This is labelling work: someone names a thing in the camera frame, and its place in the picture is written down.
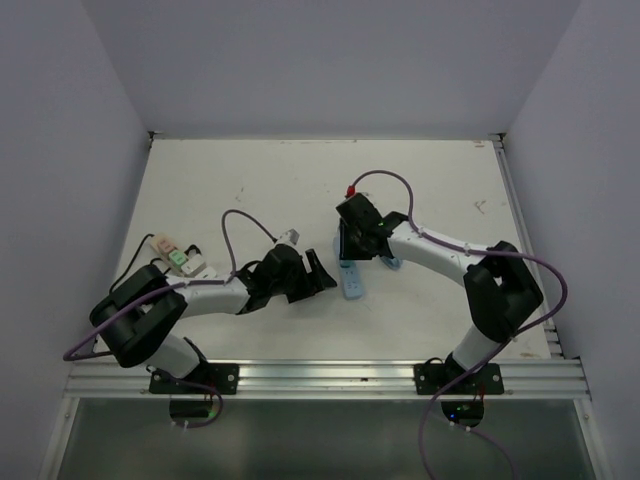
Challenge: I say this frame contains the beige power strip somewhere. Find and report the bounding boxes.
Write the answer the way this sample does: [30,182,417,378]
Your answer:
[150,234,217,280]

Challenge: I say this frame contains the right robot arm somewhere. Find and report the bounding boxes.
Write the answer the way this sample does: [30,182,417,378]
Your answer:
[336,193,543,393]

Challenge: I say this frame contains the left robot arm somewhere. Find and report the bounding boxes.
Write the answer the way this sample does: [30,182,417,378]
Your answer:
[89,243,337,393]

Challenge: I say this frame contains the green plug on beige strip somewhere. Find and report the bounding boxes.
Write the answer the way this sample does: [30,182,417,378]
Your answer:
[168,249,189,269]

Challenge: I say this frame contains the pink charger on beige strip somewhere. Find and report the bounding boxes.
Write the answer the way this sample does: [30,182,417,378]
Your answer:
[154,236,177,254]

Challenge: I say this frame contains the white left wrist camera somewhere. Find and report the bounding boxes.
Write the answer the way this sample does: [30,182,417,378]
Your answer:
[276,229,300,248]

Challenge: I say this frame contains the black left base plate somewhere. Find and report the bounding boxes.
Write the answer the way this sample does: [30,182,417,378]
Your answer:
[149,363,239,395]

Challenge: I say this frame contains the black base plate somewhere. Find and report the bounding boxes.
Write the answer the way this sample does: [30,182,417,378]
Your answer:
[413,355,505,396]
[149,363,239,395]

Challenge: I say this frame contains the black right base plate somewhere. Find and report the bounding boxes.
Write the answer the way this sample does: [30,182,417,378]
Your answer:
[413,355,505,396]

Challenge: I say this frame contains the aluminium right side rail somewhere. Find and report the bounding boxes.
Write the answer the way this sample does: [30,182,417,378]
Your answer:
[490,134,565,359]

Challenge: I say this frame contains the aluminium rail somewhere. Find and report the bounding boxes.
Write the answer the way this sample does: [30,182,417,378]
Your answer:
[63,359,590,400]
[490,134,565,359]

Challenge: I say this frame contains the aluminium front rail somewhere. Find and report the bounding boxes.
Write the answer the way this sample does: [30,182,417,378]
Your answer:
[63,359,590,400]

